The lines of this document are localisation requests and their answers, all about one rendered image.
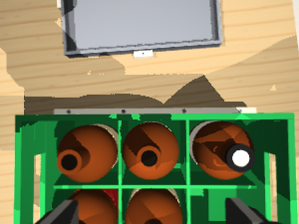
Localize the grey rectangular tray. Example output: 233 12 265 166
61 0 222 58

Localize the green divided crate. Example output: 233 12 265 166
13 112 298 224

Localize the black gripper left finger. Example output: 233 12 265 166
35 200 79 224

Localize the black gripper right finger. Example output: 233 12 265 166
225 197 282 224

